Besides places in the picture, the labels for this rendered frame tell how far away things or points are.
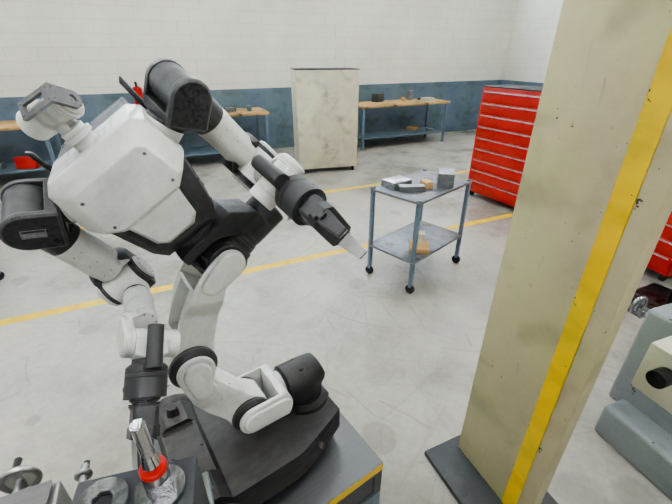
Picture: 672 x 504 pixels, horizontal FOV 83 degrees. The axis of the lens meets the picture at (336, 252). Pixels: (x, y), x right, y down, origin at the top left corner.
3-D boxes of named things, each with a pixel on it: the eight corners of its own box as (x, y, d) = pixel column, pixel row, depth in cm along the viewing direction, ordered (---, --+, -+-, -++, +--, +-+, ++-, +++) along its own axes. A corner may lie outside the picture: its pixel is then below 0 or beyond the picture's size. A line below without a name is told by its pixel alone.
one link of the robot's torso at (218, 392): (258, 381, 154) (187, 315, 123) (281, 416, 139) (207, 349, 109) (227, 409, 150) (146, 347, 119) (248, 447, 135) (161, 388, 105)
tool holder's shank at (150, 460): (154, 454, 70) (139, 413, 65) (165, 463, 69) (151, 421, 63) (138, 469, 68) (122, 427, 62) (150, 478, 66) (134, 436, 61)
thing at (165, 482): (162, 470, 74) (156, 452, 71) (178, 482, 72) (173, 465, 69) (140, 491, 70) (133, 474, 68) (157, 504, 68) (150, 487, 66)
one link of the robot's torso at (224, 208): (271, 211, 123) (237, 171, 111) (291, 224, 113) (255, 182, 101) (209, 273, 118) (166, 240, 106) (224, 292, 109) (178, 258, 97)
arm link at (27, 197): (47, 232, 95) (-9, 198, 84) (77, 211, 96) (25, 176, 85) (49, 262, 88) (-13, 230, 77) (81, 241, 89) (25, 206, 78)
